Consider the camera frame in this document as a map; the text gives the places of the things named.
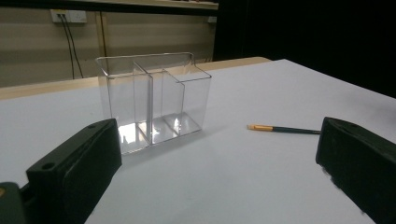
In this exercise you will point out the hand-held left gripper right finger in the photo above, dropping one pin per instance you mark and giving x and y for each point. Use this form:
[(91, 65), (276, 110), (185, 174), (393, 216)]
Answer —
[(361, 168)]

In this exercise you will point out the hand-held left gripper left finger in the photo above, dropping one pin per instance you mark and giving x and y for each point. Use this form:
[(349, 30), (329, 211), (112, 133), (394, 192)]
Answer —
[(71, 174)]

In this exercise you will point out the dark pencil with orange end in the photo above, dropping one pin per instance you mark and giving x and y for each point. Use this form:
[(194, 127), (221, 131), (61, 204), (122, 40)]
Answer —
[(280, 128)]

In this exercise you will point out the clear acrylic pen holder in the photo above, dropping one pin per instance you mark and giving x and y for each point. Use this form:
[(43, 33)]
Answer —
[(149, 102)]

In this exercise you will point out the wooden table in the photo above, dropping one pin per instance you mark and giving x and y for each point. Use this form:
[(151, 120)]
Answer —
[(62, 84)]

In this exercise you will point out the white table cover sheet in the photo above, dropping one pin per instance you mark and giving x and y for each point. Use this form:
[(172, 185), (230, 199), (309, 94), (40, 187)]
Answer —
[(218, 174)]

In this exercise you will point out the black curtain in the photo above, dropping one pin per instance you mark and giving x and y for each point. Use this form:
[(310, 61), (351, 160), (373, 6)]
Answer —
[(311, 31)]

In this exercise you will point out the black horizontal beam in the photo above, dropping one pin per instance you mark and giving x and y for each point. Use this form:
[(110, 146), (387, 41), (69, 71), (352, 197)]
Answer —
[(93, 7)]

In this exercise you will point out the white wall socket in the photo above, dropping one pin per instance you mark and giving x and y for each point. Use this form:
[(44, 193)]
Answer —
[(73, 16)]

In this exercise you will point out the small white wall box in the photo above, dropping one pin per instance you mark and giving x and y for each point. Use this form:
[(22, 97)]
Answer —
[(212, 19)]

